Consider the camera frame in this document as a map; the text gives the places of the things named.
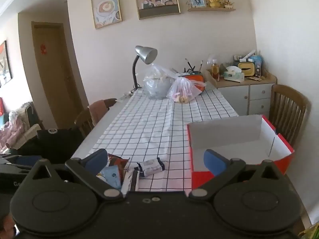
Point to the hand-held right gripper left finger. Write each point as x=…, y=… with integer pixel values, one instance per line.
x=98, y=159

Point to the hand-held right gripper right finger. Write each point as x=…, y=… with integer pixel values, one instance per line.
x=213, y=163

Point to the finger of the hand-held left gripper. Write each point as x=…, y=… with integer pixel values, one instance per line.
x=17, y=159

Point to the shiny brown snack bag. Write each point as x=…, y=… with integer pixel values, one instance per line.
x=119, y=164

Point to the light blue carton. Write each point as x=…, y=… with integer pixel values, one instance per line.
x=112, y=176

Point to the red cardboard box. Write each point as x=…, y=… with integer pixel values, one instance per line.
x=236, y=139

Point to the white navy snack packet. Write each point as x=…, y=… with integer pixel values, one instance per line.
x=150, y=167

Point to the pink clothes pile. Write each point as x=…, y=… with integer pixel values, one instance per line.
x=11, y=132

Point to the black bag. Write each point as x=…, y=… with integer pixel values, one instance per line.
x=57, y=144

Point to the wooden chair with pink cloth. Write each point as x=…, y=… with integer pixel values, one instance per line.
x=97, y=112

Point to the checked white tablecloth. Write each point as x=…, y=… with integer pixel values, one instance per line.
x=139, y=129

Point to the pink plastic bag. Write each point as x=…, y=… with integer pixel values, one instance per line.
x=182, y=89

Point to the white wooden cabinet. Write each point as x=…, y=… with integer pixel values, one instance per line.
x=256, y=94

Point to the orange storage case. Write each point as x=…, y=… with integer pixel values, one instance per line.
x=197, y=76

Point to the green white tissue box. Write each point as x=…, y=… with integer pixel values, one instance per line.
x=233, y=76

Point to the wooden door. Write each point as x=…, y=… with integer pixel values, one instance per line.
x=57, y=79

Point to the wooden chair with black seat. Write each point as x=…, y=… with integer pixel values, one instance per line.
x=286, y=109

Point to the amber bottle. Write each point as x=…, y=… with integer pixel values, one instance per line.
x=215, y=72

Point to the clear plastic bag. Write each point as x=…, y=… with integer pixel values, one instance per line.
x=155, y=87

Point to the framed abstract painting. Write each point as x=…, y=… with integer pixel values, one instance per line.
x=4, y=64

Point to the blue package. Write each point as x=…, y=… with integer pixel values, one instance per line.
x=256, y=62

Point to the red door ornament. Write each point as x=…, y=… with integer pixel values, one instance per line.
x=43, y=49

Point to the white tube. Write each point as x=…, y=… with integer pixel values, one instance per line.
x=249, y=54

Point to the silver desk lamp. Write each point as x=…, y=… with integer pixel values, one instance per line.
x=147, y=53

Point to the framed bowl picture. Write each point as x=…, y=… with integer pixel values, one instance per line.
x=106, y=8

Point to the small pagoda model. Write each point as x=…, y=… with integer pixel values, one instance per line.
x=228, y=2

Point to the framed figures picture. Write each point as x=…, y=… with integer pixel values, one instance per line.
x=157, y=0

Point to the wooden wall shelf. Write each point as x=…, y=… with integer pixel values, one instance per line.
x=211, y=9

